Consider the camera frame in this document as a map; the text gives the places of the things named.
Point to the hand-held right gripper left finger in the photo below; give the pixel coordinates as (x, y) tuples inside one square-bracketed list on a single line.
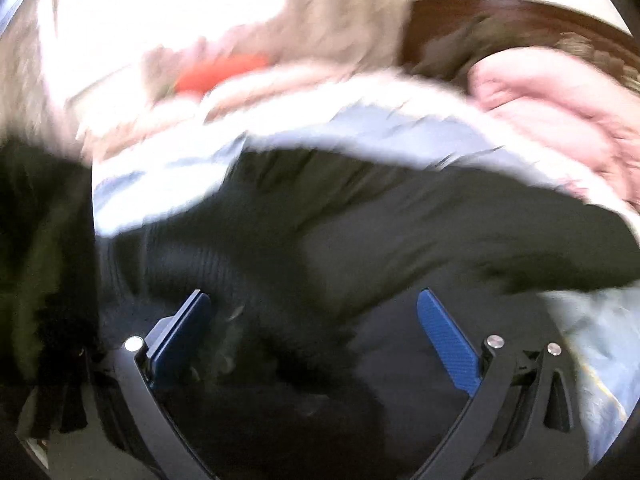
[(181, 332)]

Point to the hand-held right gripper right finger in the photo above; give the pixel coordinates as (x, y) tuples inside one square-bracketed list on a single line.
[(448, 341)]

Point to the dark green garment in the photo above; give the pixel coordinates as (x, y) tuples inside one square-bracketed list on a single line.
[(360, 220)]

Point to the light blue bed sheet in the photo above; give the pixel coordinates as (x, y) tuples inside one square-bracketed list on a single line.
[(395, 130)]

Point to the pink blanket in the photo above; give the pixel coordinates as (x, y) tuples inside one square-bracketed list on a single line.
[(555, 105)]

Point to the red object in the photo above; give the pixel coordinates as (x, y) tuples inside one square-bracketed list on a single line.
[(220, 74)]

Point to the brown wooden headboard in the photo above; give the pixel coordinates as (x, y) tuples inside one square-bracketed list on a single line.
[(470, 25)]

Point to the beige fluffy blanket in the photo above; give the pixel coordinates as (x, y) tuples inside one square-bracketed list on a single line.
[(330, 25)]

